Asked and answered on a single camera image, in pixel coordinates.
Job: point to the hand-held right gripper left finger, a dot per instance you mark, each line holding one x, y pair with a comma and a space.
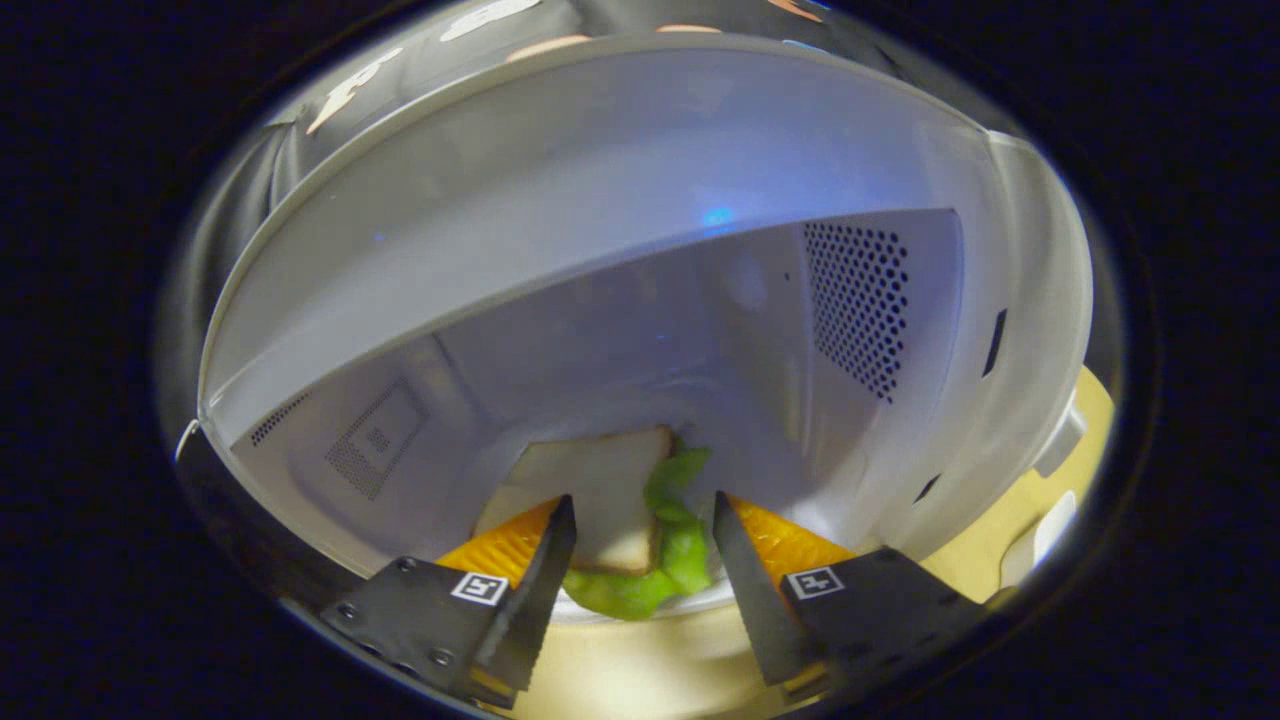
535, 610

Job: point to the white microwave oven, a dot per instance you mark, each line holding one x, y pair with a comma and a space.
600, 200

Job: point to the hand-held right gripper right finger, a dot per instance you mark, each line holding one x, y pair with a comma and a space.
750, 600

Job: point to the lettuce sandwich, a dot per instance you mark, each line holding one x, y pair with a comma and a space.
610, 480

